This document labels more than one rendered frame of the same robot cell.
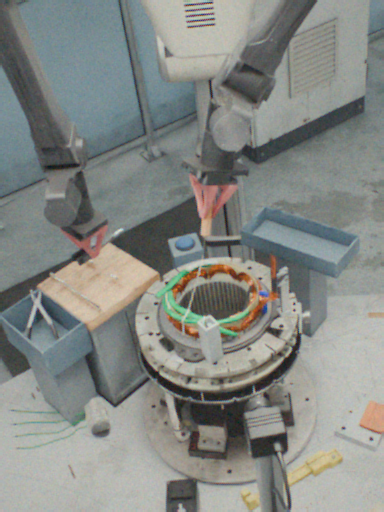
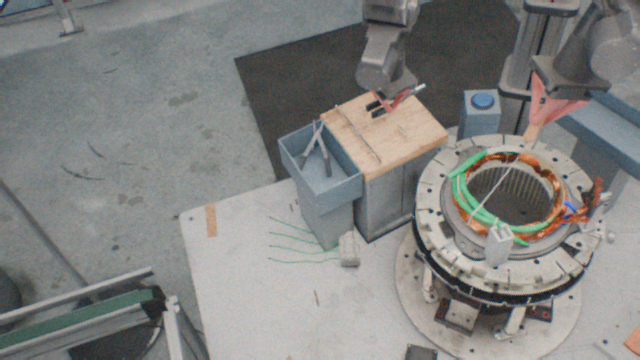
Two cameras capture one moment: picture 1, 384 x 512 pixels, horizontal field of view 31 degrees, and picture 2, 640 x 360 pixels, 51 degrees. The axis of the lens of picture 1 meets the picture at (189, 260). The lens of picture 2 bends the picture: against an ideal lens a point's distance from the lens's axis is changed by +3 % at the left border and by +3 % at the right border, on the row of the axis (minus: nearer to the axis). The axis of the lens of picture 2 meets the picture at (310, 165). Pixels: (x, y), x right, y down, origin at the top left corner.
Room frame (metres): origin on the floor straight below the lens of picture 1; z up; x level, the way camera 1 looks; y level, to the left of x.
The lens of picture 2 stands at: (0.28, 0.13, 2.12)
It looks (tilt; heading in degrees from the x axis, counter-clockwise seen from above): 54 degrees down; 16
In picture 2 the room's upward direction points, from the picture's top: 8 degrees counter-clockwise
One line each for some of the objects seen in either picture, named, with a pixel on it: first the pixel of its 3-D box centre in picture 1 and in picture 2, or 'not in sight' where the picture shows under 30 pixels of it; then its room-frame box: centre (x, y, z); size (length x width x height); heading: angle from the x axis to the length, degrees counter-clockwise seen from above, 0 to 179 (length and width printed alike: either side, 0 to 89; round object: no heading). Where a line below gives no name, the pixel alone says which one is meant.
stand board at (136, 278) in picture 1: (98, 283); (382, 128); (1.15, 0.21, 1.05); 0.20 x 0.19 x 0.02; 128
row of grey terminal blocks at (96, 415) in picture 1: (96, 414); (349, 248); (0.99, 0.27, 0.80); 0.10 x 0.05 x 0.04; 11
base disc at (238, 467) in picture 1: (229, 404); (484, 276); (0.96, -0.03, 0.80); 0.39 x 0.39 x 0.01
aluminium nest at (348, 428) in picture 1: (364, 419); (631, 338); (0.87, -0.31, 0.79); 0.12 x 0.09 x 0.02; 142
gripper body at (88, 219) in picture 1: (77, 208); (387, 63); (1.10, 0.20, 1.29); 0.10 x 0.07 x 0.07; 38
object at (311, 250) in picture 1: (300, 279); (600, 166); (1.19, -0.25, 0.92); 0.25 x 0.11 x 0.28; 47
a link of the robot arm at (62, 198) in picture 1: (63, 180); (384, 40); (1.06, 0.20, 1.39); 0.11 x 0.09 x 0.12; 170
